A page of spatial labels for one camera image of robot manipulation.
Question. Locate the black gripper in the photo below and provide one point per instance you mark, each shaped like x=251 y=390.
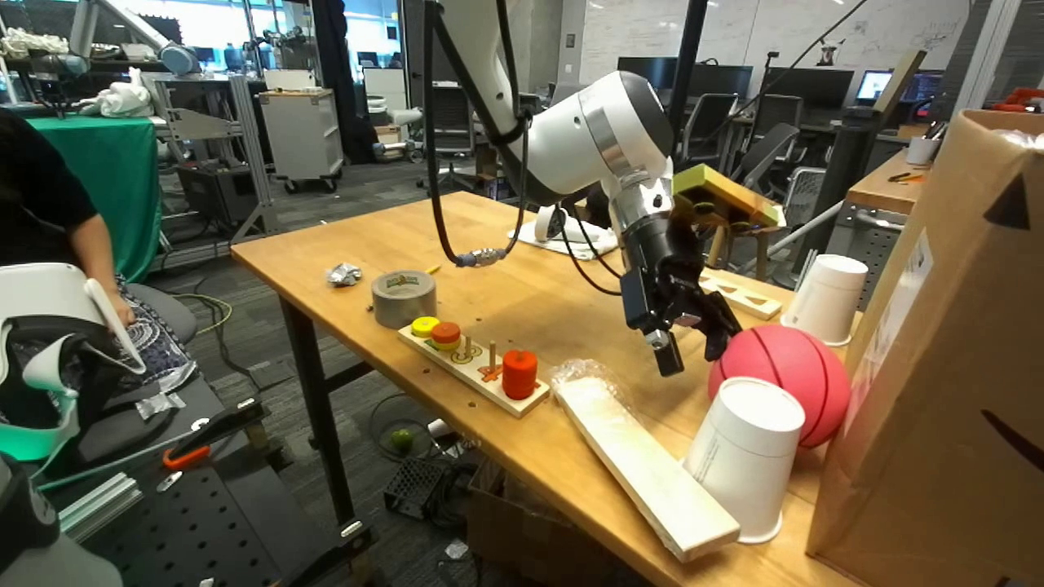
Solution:
x=657 y=271

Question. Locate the red rubber basketball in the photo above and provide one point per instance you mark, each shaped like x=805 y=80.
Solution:
x=795 y=371

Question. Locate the person's forearm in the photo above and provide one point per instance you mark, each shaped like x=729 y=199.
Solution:
x=98 y=255

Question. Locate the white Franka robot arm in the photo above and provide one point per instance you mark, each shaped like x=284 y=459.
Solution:
x=599 y=134

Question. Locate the green ball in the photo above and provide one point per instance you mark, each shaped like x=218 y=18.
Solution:
x=404 y=442

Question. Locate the crumpled foil ball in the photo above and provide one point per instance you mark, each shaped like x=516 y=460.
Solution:
x=343 y=275

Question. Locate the person's hand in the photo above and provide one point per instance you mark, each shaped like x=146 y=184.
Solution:
x=123 y=309

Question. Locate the wooden shape puzzle strip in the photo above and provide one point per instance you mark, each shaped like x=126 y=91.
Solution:
x=753 y=290

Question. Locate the wooden stool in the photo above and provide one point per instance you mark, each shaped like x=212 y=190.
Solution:
x=753 y=234

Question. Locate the clear plastic wrap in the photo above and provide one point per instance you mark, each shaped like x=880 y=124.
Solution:
x=575 y=374

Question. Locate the white paper cup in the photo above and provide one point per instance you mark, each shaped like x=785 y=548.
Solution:
x=746 y=459
x=827 y=298

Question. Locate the white wooden plank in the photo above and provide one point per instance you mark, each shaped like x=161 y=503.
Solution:
x=655 y=478

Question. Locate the red stacking cylinder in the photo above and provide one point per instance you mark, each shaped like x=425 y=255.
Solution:
x=521 y=377

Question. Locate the white mug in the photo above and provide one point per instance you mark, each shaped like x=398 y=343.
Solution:
x=545 y=226

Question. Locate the plate with toy food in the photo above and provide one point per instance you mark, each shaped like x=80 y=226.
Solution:
x=473 y=377

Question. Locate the large cardboard shipping box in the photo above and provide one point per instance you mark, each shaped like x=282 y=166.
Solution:
x=947 y=371

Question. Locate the black table leg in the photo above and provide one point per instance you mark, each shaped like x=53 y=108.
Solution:
x=316 y=413

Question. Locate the white rolling cart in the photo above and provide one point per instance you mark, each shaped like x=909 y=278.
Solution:
x=298 y=134

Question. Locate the black pegboard table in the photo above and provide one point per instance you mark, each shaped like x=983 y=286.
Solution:
x=206 y=522

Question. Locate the person's patterned trouser leg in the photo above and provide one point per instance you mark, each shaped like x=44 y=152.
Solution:
x=163 y=338

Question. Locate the green table cloth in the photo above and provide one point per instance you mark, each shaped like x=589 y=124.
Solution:
x=109 y=175

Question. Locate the white VR headset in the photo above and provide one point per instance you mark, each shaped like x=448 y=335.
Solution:
x=53 y=293

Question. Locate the person's black shirt torso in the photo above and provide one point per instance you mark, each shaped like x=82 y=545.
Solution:
x=38 y=184

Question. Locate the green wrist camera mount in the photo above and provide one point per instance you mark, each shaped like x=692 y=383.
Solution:
x=719 y=190

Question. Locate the black camera stand pole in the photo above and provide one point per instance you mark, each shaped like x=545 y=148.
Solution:
x=685 y=52

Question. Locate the grey duct tape roll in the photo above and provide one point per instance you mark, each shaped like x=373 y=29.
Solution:
x=404 y=298

